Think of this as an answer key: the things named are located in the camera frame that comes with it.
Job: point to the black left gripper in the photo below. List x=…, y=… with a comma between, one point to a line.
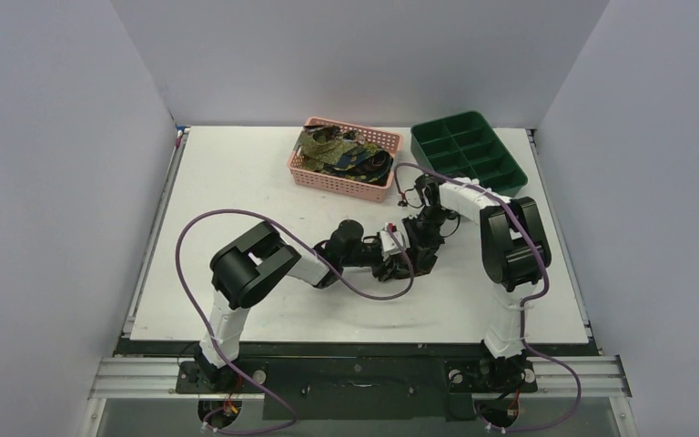
x=379, y=270

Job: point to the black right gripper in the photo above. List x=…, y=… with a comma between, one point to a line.
x=420, y=201

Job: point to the dark patterned necktie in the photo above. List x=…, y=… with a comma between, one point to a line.
x=411, y=264

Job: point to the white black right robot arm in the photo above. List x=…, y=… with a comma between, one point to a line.
x=514, y=247

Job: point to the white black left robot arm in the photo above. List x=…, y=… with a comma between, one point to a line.
x=249, y=268

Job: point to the pile of patterned ties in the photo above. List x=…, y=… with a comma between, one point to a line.
x=347, y=154

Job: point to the pink plastic basket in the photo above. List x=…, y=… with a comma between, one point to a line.
x=392, y=142

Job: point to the green divided plastic tray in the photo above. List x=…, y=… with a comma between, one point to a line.
x=465, y=145

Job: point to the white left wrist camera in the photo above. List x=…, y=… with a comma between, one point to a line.
x=393, y=241

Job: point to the black metal base rail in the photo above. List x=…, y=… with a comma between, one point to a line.
x=352, y=381

